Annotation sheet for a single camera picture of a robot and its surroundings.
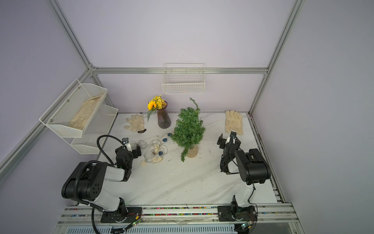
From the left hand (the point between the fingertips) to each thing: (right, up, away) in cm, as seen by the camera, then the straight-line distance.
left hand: (130, 147), depth 94 cm
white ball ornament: (+19, -7, -1) cm, 21 cm away
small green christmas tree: (+39, +12, -21) cm, 46 cm away
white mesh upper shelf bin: (-24, +21, -18) cm, 37 cm away
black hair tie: (+3, +9, +13) cm, 17 cm away
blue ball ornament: (+24, +7, +11) cm, 27 cm away
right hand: (+66, +6, +2) cm, 66 cm away
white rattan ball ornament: (+9, -10, -4) cm, 14 cm away
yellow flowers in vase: (+19, +28, -1) cm, 34 cm away
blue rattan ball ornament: (+21, +4, +9) cm, 23 cm away
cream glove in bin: (-19, +16, -19) cm, 31 cm away
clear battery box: (+17, -4, +1) cm, 18 cm away
